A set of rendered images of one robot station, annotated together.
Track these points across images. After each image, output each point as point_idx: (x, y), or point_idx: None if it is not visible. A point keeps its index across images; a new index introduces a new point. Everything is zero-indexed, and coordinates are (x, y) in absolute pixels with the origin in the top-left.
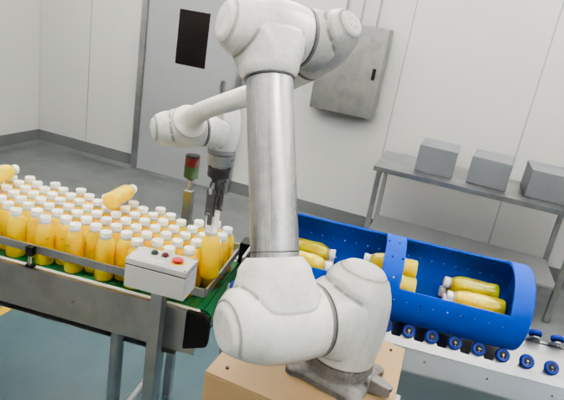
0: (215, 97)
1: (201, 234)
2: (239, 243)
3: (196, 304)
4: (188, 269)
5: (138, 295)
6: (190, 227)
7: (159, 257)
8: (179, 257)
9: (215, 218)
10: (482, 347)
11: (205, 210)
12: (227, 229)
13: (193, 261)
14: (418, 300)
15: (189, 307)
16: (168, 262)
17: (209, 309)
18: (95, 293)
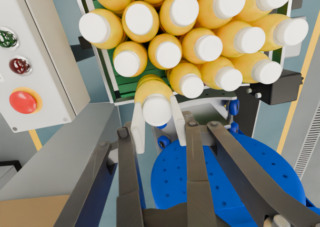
0: None
1: (204, 47)
2: (281, 69)
3: (123, 81)
4: (26, 129)
5: None
6: (225, 0)
7: (5, 61)
8: (27, 103)
9: (175, 123)
10: None
11: (91, 157)
12: (261, 76)
13: (59, 119)
14: None
15: (112, 77)
16: (7, 88)
17: (127, 96)
18: None
